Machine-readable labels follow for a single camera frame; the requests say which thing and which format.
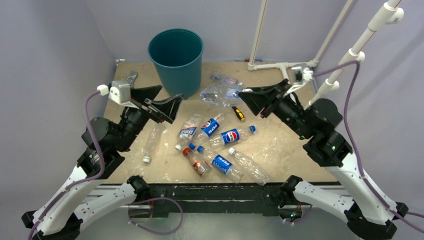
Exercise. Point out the clear crushed bottle white cap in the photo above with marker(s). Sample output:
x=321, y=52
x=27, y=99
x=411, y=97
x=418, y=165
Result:
x=254, y=171

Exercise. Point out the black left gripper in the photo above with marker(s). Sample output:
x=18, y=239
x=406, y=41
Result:
x=167, y=107

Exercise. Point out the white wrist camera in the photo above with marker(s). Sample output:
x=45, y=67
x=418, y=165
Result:
x=118, y=91
x=302, y=76

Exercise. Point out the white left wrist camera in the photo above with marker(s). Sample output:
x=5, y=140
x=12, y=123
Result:
x=118, y=91

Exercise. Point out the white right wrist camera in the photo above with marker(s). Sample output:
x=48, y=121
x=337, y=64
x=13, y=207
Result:
x=302, y=76

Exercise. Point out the red blue pen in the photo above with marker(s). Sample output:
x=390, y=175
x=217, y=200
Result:
x=248, y=60

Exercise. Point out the clear bottle red white label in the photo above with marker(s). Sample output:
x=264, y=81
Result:
x=188, y=131

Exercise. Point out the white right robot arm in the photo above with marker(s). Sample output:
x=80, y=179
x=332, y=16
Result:
x=367, y=211

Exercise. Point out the teal plastic bin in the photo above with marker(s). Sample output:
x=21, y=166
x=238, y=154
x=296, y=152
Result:
x=177, y=57

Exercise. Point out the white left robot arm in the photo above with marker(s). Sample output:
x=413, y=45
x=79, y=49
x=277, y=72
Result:
x=66, y=214

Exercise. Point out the black metal base frame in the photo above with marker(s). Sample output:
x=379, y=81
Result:
x=215, y=198

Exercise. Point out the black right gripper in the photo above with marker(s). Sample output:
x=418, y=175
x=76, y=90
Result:
x=268, y=96

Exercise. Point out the upper Pepsi bottle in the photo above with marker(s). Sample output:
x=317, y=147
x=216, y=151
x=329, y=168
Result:
x=209, y=128

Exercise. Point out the short yellow black screwdriver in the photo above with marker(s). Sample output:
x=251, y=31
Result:
x=238, y=113

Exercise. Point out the clear bottle purple label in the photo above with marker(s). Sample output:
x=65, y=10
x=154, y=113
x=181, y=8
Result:
x=221, y=79

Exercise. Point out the red cap small bottle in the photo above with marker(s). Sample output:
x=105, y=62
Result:
x=196, y=162

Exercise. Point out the pepsi bottle blue cap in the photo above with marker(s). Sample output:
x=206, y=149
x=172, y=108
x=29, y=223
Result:
x=232, y=136
x=219, y=162

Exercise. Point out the red handled adjustable wrench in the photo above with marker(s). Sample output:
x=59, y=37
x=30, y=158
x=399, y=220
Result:
x=132, y=78

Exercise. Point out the clear bottle blue label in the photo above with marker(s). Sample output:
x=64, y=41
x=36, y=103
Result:
x=222, y=94

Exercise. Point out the white PVC pipe frame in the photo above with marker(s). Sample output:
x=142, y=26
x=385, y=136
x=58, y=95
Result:
x=355, y=26

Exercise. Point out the clear bottle white cap left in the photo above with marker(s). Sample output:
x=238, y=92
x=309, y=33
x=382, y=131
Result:
x=153, y=140

